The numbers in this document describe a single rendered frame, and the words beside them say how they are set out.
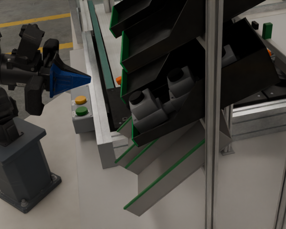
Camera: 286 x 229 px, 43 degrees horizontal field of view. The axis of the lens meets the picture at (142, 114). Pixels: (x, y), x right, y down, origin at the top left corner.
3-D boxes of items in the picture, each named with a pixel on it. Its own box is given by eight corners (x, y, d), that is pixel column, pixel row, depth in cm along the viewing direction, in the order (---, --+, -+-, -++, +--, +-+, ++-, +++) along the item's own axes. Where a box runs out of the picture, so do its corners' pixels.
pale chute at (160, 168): (139, 217, 80) (122, 209, 78) (138, 174, 90) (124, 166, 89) (233, 141, 67) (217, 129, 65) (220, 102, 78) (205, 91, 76)
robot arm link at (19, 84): (-10, 112, 60) (-13, 81, 56) (18, 60, 75) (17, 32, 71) (41, 118, 61) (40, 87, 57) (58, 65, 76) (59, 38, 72)
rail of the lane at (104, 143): (102, 169, 111) (96, 142, 105) (85, 50, 183) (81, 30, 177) (120, 165, 112) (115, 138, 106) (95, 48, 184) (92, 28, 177)
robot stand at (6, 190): (-6, 194, 107) (-32, 143, 96) (31, 164, 116) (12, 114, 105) (25, 214, 100) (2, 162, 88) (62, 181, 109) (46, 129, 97)
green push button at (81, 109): (77, 118, 119) (75, 113, 118) (76, 112, 122) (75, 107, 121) (88, 116, 119) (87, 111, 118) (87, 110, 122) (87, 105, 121)
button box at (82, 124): (75, 134, 120) (71, 119, 117) (73, 101, 137) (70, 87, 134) (96, 130, 121) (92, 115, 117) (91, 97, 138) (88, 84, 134)
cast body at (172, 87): (177, 113, 69) (159, 86, 65) (175, 100, 73) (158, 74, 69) (217, 93, 67) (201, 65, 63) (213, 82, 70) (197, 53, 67)
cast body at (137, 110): (141, 135, 70) (121, 110, 67) (138, 122, 74) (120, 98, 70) (178, 113, 69) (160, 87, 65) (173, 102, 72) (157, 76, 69)
